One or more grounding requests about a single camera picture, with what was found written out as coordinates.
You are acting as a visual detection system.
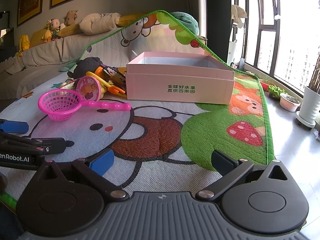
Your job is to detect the brown plush toy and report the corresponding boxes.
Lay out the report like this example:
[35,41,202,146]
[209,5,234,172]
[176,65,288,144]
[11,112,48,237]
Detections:
[65,10,78,26]

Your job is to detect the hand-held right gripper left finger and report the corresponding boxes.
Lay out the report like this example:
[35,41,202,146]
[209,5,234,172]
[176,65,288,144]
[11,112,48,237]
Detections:
[36,148,128,202]

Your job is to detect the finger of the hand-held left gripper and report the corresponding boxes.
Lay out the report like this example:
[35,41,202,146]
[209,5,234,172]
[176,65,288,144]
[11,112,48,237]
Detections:
[0,119,29,134]
[0,132,67,155]

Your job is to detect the stuffed animals on sofa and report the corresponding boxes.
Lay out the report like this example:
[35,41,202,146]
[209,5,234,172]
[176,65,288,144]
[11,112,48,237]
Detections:
[79,12,122,35]

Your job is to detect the black white patterned toy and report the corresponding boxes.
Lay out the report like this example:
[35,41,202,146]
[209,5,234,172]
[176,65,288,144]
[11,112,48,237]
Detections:
[102,65,127,93]

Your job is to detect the yellow plastic toy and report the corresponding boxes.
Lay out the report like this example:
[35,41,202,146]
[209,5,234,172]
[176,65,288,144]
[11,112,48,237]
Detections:
[86,71,127,98]

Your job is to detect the green potted plant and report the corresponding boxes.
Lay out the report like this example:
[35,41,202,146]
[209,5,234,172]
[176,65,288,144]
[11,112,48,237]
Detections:
[268,85,285,101]

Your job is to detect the pink round cartoon toy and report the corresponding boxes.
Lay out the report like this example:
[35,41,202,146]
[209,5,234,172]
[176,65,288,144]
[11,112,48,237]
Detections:
[76,77,105,102]

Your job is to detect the short yellow cushion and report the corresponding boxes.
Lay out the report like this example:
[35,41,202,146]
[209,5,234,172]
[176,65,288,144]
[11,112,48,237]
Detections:
[117,14,148,28]

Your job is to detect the black plush toy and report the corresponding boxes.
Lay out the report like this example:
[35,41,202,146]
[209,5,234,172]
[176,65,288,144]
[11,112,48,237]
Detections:
[67,57,103,79]

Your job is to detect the pink toy strainer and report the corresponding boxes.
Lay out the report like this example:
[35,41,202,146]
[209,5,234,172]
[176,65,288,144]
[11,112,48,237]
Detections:
[38,89,132,122]

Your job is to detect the cartoon play mat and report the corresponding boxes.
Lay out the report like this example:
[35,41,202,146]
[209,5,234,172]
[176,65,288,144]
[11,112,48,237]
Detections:
[0,10,275,205]

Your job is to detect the pink basin plant pot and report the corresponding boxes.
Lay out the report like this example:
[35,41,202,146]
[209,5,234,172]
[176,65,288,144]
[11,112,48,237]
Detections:
[279,93,300,112]

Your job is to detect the white cylinder appliance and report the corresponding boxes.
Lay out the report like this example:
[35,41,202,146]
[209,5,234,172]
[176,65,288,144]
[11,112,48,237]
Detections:
[229,41,237,65]

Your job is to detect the pink cardboard box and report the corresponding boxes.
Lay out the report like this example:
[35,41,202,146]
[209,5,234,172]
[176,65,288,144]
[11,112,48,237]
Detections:
[126,51,235,105]

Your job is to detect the window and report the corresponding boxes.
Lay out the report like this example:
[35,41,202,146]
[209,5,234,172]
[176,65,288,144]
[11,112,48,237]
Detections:
[244,0,320,93]

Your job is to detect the long yellow cushion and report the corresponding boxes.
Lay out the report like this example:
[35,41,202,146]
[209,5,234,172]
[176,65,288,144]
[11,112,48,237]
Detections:
[30,22,84,47]

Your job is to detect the yellow backpack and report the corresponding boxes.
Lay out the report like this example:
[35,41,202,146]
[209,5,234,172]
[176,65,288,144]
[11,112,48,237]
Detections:
[15,35,30,55]

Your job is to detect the dark cabinet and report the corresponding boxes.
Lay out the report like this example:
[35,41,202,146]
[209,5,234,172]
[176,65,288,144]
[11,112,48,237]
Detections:
[0,11,16,63]

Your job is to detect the tall white plant pot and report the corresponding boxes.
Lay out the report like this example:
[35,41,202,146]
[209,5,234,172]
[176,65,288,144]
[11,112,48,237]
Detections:
[297,86,320,130]

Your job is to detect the green cushion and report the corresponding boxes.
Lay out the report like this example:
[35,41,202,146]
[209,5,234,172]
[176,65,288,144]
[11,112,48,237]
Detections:
[170,11,200,37]

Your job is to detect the pink yellow plush doll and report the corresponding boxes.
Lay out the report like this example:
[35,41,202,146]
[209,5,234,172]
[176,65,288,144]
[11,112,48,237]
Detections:
[41,18,66,43]

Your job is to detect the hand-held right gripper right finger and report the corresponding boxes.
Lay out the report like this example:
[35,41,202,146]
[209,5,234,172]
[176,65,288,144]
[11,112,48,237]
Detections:
[196,150,289,202]

